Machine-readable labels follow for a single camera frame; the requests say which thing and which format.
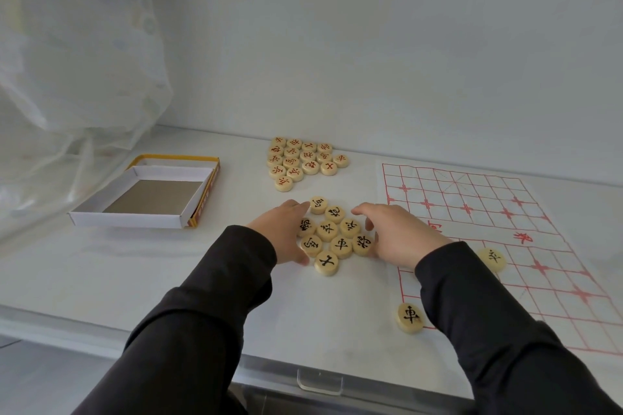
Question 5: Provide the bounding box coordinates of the clear plastic storage bin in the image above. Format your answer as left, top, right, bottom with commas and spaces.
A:
226, 355, 475, 415

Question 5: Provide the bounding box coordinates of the translucent white curtain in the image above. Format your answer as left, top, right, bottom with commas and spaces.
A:
0, 0, 174, 241

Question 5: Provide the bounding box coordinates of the single black-marked wooden chess disc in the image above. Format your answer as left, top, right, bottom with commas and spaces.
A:
396, 303, 425, 335
478, 248, 507, 273

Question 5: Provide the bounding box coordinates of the cluster of black-marked chess pieces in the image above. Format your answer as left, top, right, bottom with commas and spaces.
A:
298, 196, 375, 277

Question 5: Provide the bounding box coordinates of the white cardboard box tray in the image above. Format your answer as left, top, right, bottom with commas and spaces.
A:
68, 165, 215, 230

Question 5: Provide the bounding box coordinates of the cluster of red-marked chess pieces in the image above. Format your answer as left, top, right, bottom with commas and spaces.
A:
267, 136, 350, 193

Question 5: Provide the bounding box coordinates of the yellow cardboard box lid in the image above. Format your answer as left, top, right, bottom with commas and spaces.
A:
127, 154, 221, 229

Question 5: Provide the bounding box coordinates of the person's left forearm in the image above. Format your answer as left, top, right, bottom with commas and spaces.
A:
73, 225, 277, 415

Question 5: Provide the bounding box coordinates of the person's right forearm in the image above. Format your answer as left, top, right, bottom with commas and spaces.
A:
415, 241, 623, 415

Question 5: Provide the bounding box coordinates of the person's right hand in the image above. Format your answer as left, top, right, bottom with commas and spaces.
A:
351, 203, 453, 269

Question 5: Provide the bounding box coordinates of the white paper red-lined chessboard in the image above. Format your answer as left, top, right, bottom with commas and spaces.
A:
376, 160, 623, 357

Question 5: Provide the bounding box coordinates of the person's left hand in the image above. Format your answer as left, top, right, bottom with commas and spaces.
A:
247, 199, 311, 267

